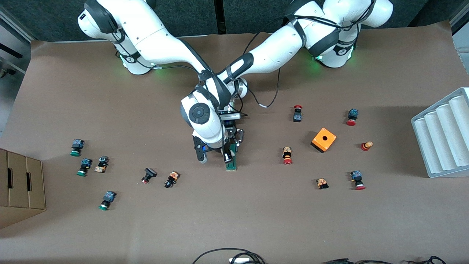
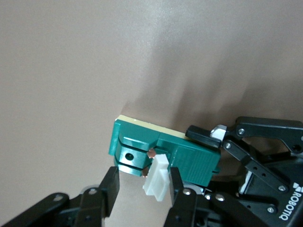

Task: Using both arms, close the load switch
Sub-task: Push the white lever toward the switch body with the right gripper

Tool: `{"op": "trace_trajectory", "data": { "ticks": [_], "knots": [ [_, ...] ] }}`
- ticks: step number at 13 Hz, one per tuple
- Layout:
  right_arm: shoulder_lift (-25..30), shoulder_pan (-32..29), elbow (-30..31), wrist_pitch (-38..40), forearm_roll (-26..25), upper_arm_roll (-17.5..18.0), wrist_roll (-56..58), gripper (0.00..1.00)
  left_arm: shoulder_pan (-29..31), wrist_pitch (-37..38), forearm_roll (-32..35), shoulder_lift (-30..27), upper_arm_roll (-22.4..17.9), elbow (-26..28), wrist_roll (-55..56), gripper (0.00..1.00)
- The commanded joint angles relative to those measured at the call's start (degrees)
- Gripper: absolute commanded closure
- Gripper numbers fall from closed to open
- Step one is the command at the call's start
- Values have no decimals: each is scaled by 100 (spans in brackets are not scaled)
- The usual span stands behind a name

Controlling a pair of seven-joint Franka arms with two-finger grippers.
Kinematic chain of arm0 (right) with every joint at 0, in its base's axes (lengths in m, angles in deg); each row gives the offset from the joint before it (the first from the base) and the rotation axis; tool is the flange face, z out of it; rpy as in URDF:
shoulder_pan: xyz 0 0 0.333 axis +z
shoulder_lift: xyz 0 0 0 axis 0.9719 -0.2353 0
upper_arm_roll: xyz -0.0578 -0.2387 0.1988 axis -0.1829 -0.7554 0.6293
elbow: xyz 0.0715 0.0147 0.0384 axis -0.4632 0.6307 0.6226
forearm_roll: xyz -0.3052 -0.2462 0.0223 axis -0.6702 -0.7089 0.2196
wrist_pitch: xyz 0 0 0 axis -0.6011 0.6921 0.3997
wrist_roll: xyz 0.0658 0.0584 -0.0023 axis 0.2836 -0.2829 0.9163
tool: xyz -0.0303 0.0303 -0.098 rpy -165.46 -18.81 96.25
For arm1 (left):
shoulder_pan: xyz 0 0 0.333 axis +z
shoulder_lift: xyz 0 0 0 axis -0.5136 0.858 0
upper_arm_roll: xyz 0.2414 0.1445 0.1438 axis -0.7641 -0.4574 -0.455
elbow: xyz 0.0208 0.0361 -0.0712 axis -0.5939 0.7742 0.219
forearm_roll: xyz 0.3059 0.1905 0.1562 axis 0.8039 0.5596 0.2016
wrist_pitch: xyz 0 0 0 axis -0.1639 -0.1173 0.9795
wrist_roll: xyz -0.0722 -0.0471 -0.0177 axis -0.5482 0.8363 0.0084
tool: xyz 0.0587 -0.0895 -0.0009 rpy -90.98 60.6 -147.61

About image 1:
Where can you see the green mushroom push button switch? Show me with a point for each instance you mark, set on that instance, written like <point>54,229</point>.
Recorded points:
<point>109,197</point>
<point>77,143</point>
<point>86,162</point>

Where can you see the black selector switch orange block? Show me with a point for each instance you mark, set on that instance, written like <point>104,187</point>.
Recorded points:
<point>172,178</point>

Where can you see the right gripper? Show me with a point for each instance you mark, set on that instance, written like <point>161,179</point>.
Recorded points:
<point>226,147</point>

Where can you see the black rectangular push button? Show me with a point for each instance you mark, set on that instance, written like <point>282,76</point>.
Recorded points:
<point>150,172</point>

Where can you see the red mushroom push button switch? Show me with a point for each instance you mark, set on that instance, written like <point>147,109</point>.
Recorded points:
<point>353,113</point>
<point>356,176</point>
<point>297,117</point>

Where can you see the brown cardboard box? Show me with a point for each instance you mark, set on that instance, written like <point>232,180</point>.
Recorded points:
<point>18,165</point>

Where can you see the grey cabinet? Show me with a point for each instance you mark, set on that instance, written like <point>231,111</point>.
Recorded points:
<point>462,36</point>
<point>11,40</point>

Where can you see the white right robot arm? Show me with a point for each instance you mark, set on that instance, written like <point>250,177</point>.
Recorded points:
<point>157,40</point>

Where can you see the small orange black block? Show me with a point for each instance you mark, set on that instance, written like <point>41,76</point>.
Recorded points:
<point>322,182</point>

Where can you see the black beige switch block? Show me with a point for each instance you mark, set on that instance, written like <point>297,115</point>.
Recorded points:
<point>102,161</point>

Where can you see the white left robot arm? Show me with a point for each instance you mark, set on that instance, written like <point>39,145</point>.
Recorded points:
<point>278,47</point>

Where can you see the orange button enclosure box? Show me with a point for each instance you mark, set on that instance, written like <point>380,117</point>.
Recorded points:
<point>329,141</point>

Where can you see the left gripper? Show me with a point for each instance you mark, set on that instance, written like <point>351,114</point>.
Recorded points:
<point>231,134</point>

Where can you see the grey ribbed plastic tray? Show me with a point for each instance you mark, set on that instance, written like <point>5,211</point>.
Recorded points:
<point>439,146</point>

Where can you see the white power plug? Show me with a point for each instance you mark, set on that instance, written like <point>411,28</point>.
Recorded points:
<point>240,260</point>

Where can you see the green load switch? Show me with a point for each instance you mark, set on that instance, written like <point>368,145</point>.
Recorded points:
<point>231,167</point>

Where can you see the red yellow emergency stop switch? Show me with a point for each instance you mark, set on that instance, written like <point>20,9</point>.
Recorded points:
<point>287,152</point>

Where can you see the red orange emergency stop head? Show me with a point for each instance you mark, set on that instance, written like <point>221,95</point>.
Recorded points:
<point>366,146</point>

